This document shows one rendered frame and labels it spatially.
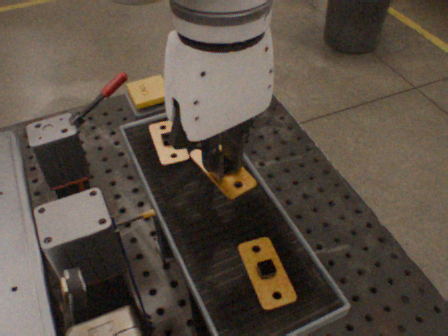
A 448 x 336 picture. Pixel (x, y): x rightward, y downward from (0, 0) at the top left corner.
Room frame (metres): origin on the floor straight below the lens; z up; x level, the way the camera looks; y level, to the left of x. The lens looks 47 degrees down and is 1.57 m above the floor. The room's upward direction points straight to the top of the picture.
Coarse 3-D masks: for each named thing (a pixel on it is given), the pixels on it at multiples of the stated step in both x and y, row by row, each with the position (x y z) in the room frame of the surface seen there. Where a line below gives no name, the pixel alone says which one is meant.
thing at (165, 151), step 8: (152, 128) 0.46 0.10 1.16; (168, 128) 0.46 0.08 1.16; (152, 136) 0.45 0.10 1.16; (160, 136) 0.44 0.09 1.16; (168, 136) 0.44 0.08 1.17; (160, 144) 0.43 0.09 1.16; (168, 144) 0.43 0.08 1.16; (160, 152) 0.41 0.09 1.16; (168, 152) 0.41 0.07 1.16; (176, 152) 0.41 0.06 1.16; (184, 152) 0.41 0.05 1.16; (160, 160) 0.40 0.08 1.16; (168, 160) 0.40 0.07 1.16; (176, 160) 0.40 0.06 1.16; (184, 160) 0.40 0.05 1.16
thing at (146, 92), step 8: (144, 80) 0.58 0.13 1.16; (152, 80) 0.58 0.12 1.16; (160, 80) 0.58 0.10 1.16; (128, 88) 0.57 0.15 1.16; (136, 88) 0.56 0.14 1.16; (144, 88) 0.56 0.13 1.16; (152, 88) 0.56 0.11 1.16; (160, 88) 0.56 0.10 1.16; (136, 96) 0.54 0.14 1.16; (144, 96) 0.54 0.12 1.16; (152, 96) 0.54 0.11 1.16; (160, 96) 0.54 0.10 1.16; (136, 104) 0.52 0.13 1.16; (144, 104) 0.53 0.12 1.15; (152, 104) 0.53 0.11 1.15
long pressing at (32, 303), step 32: (0, 160) 0.56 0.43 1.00; (0, 192) 0.48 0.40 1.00; (0, 224) 0.41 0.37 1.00; (32, 224) 0.41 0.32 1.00; (0, 256) 0.35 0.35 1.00; (32, 256) 0.35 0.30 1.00; (0, 288) 0.29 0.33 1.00; (32, 288) 0.29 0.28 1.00; (0, 320) 0.24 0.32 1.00; (32, 320) 0.24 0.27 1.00
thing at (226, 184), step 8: (192, 152) 0.36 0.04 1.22; (200, 152) 0.36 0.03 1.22; (200, 160) 0.35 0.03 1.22; (224, 160) 0.34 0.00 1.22; (224, 168) 0.33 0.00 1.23; (232, 168) 0.33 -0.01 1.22; (208, 176) 0.32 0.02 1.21; (224, 176) 0.32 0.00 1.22; (232, 176) 0.32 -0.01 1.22; (240, 176) 0.32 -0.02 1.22; (248, 176) 0.32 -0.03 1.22; (216, 184) 0.31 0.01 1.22; (224, 184) 0.31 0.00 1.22; (232, 184) 0.31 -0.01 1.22; (248, 184) 0.31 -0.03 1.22; (224, 192) 0.30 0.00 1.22; (232, 192) 0.30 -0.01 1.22; (240, 192) 0.30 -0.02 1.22
